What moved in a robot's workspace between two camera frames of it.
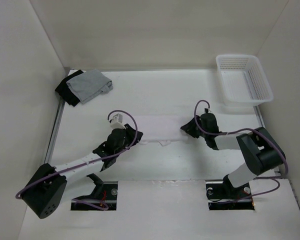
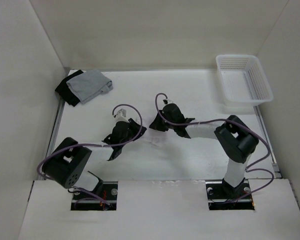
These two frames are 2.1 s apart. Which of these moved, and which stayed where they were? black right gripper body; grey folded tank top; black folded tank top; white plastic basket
Moved: black right gripper body
Stayed: grey folded tank top; black folded tank top; white plastic basket
